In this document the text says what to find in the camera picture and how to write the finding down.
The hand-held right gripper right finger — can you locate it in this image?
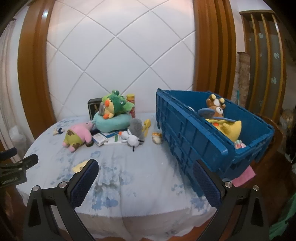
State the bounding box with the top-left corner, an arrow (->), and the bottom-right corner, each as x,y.
192,159 -> 271,241

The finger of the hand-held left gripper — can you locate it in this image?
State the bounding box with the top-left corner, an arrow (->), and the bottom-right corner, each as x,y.
0,148 -> 18,161
13,153 -> 39,172

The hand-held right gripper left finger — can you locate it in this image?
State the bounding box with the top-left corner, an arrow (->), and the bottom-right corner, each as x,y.
23,159 -> 100,241

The blue plastic crate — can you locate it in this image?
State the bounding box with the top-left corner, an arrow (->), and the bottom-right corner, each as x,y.
155,88 -> 275,197

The teal neck pillow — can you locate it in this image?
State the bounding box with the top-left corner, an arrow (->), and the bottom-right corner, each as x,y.
93,112 -> 132,132

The yellow duck plush green hood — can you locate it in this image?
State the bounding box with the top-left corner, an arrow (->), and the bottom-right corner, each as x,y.
102,90 -> 126,120

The yellow card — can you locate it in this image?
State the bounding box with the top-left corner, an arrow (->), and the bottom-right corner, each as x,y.
72,162 -> 89,173

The pink cloth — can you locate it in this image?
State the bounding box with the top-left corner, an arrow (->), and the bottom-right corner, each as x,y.
231,166 -> 256,187

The small white carton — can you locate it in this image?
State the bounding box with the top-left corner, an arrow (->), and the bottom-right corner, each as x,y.
92,133 -> 108,147

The pink star plush toy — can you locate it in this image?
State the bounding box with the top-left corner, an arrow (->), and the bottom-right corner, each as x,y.
62,120 -> 96,153

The yellow plush toy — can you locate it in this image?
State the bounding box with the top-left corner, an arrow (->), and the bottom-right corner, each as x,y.
205,118 -> 242,142

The small white plush toy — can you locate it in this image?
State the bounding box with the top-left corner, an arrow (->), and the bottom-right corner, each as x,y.
119,130 -> 142,152

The small orange white plush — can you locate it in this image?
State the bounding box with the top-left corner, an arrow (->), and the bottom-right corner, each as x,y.
151,132 -> 163,144

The brown bear plush toy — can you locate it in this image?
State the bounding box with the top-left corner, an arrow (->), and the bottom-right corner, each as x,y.
206,93 -> 226,119

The black gift box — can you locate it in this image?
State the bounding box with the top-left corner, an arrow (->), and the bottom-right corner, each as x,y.
87,98 -> 104,121

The grey plush toy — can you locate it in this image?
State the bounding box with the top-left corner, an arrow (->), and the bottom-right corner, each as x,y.
128,118 -> 146,143

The yellow plastic toy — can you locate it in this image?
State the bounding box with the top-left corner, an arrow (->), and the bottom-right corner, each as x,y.
142,119 -> 151,138

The green cloth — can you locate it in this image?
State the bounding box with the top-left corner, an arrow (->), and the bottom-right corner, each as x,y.
269,199 -> 296,240

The yellow red snack canister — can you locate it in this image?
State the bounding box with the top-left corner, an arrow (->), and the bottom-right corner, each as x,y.
126,94 -> 137,118

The rolled patterned mat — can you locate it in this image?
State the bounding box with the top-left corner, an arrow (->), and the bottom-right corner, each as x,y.
238,52 -> 251,109

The wooden slatted partition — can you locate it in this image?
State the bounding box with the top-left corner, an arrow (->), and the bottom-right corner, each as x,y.
240,10 -> 287,121

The brown wooden wall column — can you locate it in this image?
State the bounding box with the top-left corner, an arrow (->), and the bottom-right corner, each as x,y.
193,0 -> 240,100
17,0 -> 56,139

